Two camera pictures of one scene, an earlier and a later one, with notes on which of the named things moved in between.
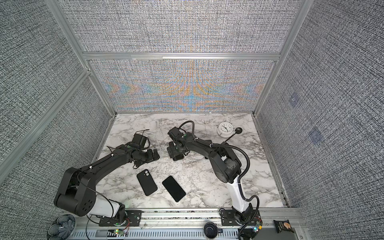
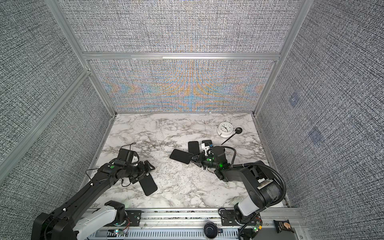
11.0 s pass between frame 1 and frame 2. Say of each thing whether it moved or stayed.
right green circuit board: stayed
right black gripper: moved
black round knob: stayed
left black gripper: moved
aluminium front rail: stayed
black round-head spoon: stayed
